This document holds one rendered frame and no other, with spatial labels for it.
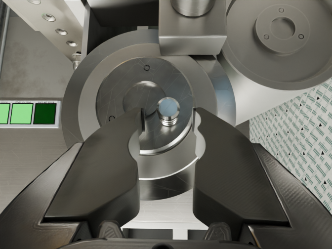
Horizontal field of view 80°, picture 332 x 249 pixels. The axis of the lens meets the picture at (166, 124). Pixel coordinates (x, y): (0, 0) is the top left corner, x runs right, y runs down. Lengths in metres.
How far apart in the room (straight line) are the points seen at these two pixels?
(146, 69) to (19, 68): 2.15
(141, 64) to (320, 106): 0.19
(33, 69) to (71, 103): 2.02
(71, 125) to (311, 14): 0.24
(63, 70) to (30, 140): 1.49
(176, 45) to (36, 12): 0.36
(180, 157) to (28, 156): 0.49
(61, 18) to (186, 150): 0.39
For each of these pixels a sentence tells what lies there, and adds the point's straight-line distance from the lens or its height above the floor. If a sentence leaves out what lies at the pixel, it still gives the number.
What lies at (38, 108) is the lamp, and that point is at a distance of 0.60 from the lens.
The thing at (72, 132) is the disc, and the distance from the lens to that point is 0.18.
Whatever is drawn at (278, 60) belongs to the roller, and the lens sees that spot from 0.21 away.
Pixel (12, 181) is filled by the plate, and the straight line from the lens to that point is 0.63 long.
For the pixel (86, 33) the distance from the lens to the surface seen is 0.22.
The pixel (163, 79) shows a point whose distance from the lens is 0.15.
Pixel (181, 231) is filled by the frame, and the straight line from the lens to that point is 0.53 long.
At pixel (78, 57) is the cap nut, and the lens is 0.59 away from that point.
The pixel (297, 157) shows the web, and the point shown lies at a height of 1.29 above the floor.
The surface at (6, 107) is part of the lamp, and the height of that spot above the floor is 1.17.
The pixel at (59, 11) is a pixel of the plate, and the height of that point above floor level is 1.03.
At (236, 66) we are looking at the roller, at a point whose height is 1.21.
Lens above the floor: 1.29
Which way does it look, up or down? 9 degrees down
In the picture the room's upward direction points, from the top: 179 degrees counter-clockwise
